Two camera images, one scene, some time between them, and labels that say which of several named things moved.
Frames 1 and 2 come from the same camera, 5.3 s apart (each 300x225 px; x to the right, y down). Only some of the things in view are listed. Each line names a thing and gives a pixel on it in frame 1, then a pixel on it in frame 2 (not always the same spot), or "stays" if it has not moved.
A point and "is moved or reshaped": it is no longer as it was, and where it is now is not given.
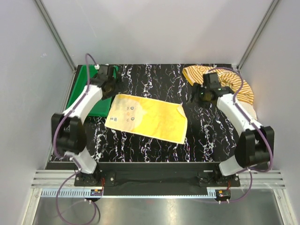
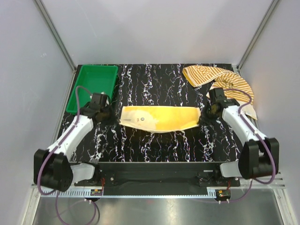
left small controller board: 96,192 stays
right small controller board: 223,194 stays
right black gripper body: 201,96 to 208,112
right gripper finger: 196,88 to 202,121
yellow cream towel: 161,119 is moved or reshaped
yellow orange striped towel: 228,79 stays
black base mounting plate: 127,176 stays
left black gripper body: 115,89 to 107,115
